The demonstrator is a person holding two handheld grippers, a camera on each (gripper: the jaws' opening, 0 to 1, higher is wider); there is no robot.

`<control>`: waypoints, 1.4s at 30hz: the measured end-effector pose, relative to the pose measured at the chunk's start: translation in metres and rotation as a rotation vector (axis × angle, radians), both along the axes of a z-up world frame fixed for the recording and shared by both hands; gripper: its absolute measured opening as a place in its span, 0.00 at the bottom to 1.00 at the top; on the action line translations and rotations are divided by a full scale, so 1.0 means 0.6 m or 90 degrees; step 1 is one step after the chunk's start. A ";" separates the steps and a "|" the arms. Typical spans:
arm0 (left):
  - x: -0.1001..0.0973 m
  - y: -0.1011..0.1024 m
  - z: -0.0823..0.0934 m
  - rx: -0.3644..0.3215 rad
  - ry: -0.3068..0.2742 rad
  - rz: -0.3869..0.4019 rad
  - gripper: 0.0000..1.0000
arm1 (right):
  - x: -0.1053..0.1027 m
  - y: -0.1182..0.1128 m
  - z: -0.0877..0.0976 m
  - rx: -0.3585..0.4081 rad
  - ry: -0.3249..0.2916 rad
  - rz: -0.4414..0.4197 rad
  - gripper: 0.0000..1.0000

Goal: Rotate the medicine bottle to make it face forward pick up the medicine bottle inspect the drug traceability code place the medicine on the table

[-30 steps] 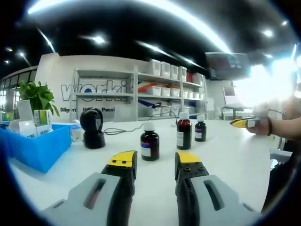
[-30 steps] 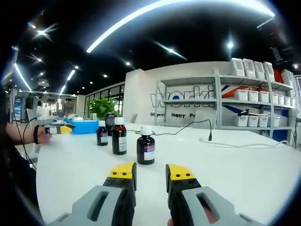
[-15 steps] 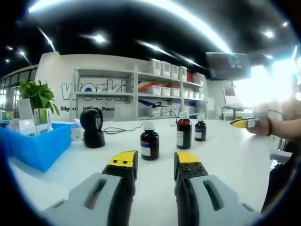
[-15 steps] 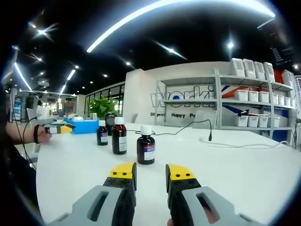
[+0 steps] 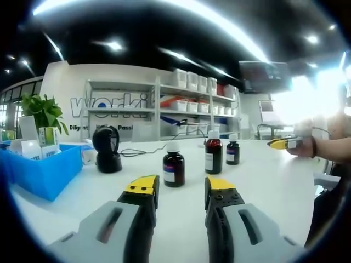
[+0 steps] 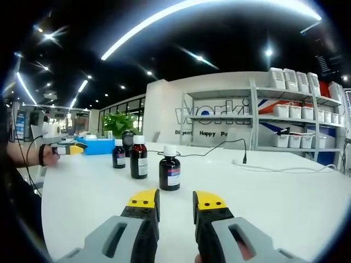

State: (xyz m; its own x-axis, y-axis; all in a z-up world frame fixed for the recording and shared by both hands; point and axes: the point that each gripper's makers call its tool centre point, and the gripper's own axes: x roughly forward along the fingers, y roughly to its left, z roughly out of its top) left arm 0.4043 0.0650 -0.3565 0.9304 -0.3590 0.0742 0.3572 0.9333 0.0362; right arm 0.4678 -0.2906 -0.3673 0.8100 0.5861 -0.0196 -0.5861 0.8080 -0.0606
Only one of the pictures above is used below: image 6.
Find large brown medicine bottle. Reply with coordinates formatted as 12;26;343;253
129;135;149;180

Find row of tall white bins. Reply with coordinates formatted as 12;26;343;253
268;66;344;102

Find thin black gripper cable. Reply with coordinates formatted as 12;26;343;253
16;133;45;198

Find person's dark clothing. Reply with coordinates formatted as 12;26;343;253
0;164;44;249

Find blue box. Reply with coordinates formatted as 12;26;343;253
81;138;116;156

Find brown medicine bottle white cap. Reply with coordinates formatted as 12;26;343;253
112;139;126;169
159;145;181;192

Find rows of white lidded boxes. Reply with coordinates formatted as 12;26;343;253
273;103;345;150

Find green potted plant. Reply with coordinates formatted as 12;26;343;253
100;111;138;139

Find empty grey metal shelf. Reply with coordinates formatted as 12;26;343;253
179;87;259;151

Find grey metal shelf with bins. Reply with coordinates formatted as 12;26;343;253
248;77;347;167

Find person's left hand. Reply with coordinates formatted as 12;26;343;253
43;145;60;167

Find white table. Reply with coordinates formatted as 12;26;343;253
41;141;349;263

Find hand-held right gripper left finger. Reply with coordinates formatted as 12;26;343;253
56;187;161;263

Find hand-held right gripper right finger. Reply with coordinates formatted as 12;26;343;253
192;190;302;263

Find white power strip cable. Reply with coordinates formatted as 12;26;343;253
231;158;338;174

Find black rounded device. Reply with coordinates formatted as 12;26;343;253
122;129;135;158

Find long ceiling light strip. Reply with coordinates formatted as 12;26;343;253
100;0;323;61

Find black cable with plug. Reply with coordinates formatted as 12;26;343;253
147;138;249;165

